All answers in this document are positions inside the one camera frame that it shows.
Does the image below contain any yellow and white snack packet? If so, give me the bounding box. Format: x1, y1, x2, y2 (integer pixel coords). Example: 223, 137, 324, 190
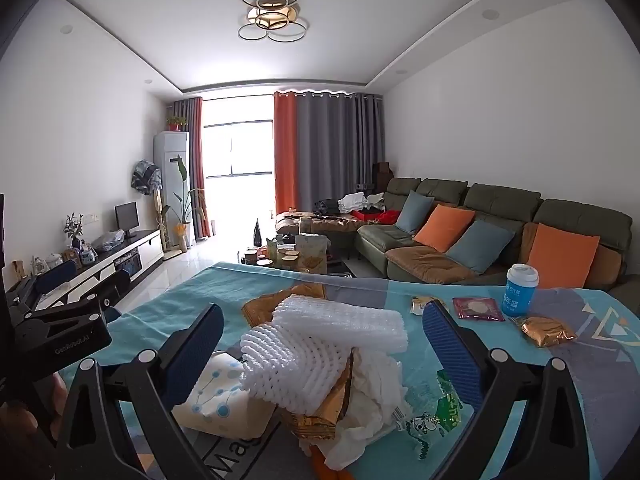
411, 296, 448, 317

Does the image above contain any cloth covered standing fan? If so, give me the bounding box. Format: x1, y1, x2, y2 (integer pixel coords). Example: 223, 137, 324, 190
131, 159, 166, 256

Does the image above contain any gold crumpled snack bag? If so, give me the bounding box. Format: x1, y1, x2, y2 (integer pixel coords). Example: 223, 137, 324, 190
515, 315, 578, 348

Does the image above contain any person's left hand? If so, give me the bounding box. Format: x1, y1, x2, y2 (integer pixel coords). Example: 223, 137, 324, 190
0, 372, 68, 453

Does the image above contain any small blue cushion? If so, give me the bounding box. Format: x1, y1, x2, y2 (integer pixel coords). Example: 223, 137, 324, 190
397, 190, 435, 236

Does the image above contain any orange peel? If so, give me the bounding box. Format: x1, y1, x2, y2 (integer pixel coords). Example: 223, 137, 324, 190
312, 447, 351, 480

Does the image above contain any window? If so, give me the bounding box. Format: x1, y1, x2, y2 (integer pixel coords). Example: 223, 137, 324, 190
202, 120, 275, 179

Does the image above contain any green and white snack wrapper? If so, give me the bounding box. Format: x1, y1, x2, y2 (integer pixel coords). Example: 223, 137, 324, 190
395, 370, 466, 456

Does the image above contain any grey and orange curtain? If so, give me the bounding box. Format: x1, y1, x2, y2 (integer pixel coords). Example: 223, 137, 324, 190
172, 96, 211, 241

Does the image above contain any white tissue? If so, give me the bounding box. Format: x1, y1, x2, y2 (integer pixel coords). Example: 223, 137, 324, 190
325, 347, 412, 468

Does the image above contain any blue vase with branches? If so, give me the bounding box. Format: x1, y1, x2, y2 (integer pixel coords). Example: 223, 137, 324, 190
63, 212, 84, 251

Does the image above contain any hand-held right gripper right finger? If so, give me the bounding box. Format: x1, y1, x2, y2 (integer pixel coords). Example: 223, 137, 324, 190
422, 300, 591, 480

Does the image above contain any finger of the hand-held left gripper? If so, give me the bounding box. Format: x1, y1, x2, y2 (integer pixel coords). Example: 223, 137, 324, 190
20, 269, 132, 333
5, 259, 78, 311

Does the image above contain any orange cushion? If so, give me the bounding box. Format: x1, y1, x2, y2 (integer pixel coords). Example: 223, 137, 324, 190
527, 222, 601, 290
414, 203, 476, 253

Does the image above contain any black monitor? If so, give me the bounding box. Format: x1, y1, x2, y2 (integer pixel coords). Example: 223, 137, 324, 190
114, 202, 140, 240

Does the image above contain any blue dotted tissue packet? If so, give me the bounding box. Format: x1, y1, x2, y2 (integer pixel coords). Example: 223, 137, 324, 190
172, 352, 278, 436

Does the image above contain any curved white foam net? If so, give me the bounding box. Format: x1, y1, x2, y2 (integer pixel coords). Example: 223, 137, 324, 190
240, 322, 353, 416

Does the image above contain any maroon flat packet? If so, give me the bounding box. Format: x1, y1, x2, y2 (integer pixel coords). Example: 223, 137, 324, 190
452, 297, 506, 322

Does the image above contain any ring ceiling lamp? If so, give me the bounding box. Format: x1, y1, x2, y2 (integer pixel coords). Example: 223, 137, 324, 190
238, 0, 308, 43

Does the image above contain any cluttered coffee table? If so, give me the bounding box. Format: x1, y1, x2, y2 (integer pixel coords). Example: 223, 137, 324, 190
240, 217, 361, 277

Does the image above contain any teal printed blanket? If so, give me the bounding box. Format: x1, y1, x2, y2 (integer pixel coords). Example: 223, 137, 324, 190
102, 260, 640, 480

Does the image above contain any gold foil wrapper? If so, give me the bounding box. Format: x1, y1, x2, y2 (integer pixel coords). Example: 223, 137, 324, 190
242, 282, 326, 327
280, 350, 358, 443

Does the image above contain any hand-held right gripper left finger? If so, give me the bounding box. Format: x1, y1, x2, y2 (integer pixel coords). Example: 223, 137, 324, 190
55, 302, 226, 480

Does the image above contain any white standing air conditioner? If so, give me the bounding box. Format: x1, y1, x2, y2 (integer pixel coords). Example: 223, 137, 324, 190
154, 131, 190, 251

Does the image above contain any blue and white cup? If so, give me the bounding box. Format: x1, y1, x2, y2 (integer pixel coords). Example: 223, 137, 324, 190
501, 263, 541, 318

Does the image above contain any white tv cabinet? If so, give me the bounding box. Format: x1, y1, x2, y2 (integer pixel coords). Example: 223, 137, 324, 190
0, 229, 165, 321

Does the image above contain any white clothes pile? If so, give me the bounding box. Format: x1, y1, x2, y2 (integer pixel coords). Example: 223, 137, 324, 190
338, 191, 386, 213

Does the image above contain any brown sectional sofa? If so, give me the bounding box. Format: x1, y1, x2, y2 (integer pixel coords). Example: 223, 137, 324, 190
276, 176, 640, 306

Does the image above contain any tall leafy floor plant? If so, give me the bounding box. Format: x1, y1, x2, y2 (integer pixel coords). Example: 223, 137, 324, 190
170, 157, 207, 253

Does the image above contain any large blue cushion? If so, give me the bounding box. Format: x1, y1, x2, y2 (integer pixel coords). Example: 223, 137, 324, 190
445, 220, 516, 275

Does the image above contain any clear plastic bag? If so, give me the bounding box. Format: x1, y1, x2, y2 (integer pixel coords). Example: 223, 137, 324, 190
92, 229, 126, 253

